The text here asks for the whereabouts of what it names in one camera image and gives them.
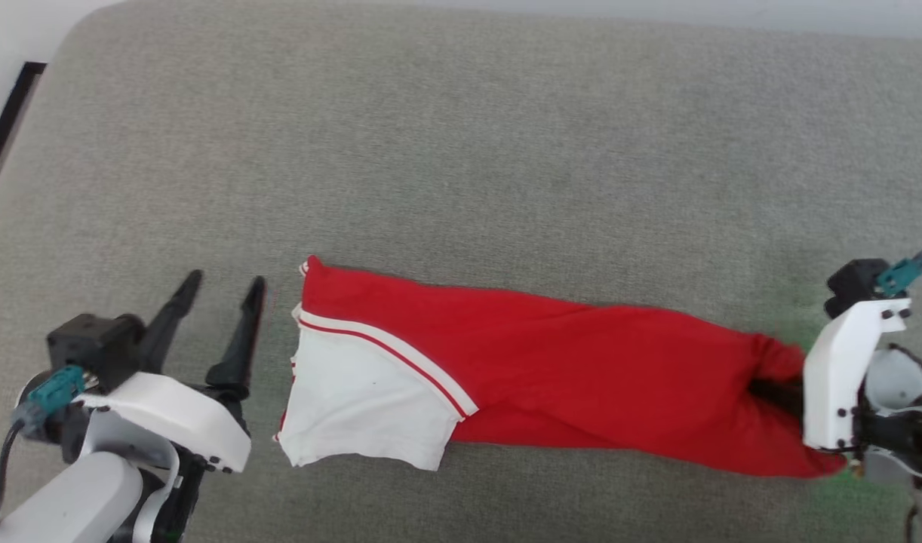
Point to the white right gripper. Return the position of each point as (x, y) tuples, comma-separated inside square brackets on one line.
[(838, 385)]

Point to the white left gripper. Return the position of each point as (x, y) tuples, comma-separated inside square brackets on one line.
[(182, 418)]

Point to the red and white garment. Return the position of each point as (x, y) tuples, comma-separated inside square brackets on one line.
[(582, 362)]

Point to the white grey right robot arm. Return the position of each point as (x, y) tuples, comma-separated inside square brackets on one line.
[(895, 377)]

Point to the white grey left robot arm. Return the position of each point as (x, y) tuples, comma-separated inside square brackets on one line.
[(69, 498)]

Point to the black floor strip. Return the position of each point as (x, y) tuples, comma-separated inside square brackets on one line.
[(12, 113)]

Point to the grey fabric sofa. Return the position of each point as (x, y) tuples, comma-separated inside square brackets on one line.
[(506, 151)]

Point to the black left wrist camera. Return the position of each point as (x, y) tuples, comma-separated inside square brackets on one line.
[(91, 343)]

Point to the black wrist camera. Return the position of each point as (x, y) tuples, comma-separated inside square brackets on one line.
[(853, 279), (91, 343)]

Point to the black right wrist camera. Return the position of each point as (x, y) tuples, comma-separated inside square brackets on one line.
[(853, 279)]

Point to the teal right camera connector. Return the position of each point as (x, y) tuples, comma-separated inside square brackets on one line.
[(898, 275)]

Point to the teal camera connector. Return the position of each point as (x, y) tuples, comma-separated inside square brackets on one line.
[(50, 396), (898, 275)]

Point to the teal left camera connector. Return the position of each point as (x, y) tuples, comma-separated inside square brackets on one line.
[(50, 396)]

